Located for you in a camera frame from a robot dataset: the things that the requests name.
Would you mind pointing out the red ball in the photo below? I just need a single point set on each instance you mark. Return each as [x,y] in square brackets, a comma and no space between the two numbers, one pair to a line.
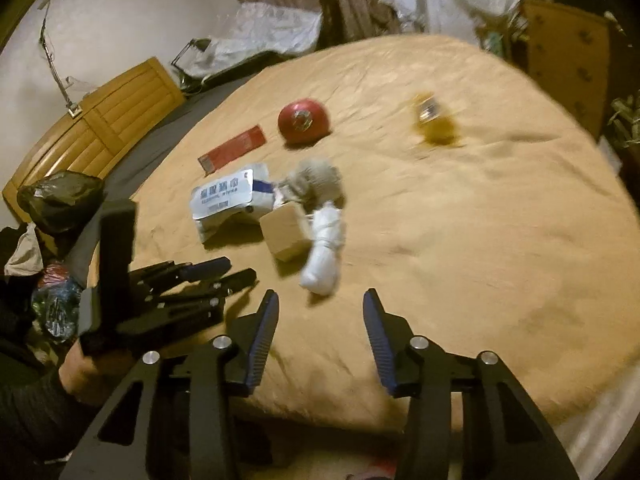
[302,122]

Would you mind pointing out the white sock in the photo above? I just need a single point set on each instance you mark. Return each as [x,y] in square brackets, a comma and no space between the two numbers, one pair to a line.
[322,255]

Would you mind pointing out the person's left forearm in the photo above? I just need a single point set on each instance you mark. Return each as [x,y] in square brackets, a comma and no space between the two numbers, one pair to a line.
[35,420]

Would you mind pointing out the black plastic bag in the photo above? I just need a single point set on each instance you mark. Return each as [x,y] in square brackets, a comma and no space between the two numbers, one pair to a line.
[60,200]

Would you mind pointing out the small wooden chair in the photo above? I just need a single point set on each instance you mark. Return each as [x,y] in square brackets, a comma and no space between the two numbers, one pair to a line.
[495,42]

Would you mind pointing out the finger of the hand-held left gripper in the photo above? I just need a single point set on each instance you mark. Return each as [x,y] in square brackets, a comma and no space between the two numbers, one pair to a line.
[235,281]
[207,266]

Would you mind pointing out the yellow plastic wrapper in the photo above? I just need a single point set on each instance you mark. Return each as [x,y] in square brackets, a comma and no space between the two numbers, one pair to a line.
[435,127]

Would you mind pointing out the white cloth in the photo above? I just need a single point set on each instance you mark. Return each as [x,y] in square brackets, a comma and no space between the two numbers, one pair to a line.
[25,255]

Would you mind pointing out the plain cardboard box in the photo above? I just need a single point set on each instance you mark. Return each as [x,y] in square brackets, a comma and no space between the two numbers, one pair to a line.
[287,232]

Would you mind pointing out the wooden headboard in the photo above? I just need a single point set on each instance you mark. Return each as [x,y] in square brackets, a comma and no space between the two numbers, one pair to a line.
[100,125]

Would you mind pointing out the wooden dresser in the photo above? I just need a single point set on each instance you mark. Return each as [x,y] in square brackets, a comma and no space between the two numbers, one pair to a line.
[565,55]

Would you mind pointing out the colourful plastic bag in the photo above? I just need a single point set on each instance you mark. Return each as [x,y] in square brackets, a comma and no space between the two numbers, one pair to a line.
[55,300]

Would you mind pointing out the dark grey bed sheet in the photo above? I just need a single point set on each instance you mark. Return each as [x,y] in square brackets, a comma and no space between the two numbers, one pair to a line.
[150,145]

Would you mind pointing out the white printed pouch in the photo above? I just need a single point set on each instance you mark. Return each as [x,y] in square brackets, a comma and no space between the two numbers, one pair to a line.
[225,197]

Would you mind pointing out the black desk lamp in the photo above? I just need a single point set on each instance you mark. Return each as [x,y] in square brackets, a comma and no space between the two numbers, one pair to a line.
[192,46]

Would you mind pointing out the red and white slim carton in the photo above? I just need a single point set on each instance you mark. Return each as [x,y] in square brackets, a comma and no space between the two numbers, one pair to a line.
[232,148]

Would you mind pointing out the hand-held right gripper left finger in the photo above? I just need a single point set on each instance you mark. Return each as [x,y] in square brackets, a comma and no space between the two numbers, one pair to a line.
[262,345]

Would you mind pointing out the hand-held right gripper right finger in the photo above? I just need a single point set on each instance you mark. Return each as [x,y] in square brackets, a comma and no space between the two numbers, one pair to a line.
[378,345]

